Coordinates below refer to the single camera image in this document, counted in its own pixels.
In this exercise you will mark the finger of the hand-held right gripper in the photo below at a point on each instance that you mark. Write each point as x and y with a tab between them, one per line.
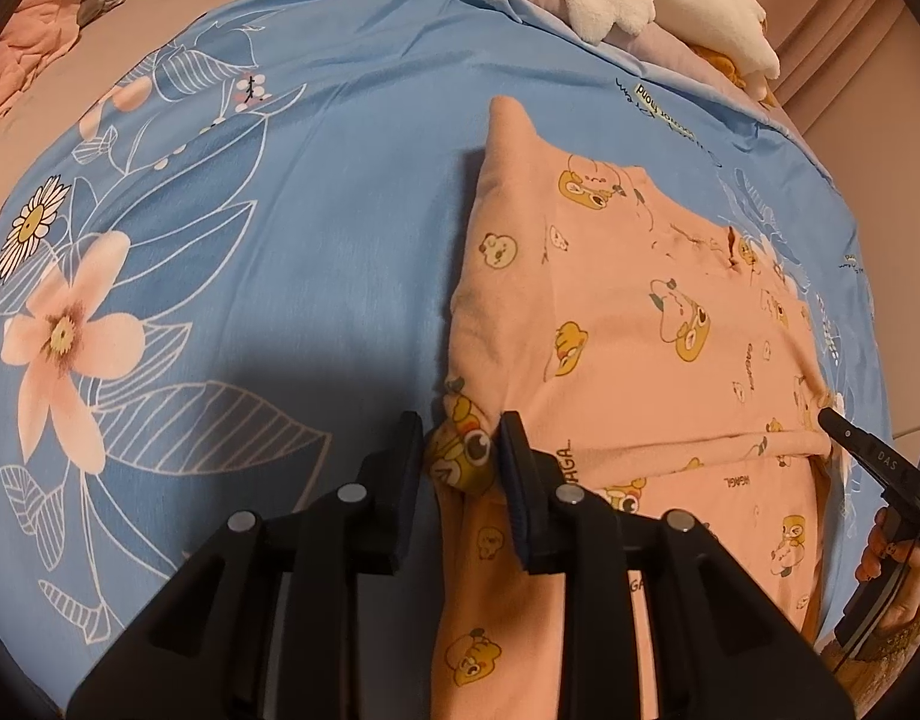
876	457

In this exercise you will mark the orange printed baby top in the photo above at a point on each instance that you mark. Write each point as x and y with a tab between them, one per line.
617	315

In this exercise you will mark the pink fleece garment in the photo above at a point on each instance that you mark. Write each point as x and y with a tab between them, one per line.
32	52

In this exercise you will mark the person's right hand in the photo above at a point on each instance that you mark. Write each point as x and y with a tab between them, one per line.
872	551

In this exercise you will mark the blue floral blanket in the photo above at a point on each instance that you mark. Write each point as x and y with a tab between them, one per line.
280	240

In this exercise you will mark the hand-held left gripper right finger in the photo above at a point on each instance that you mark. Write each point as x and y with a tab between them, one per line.
516	495

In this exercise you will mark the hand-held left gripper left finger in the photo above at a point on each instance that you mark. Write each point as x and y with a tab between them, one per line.
407	480

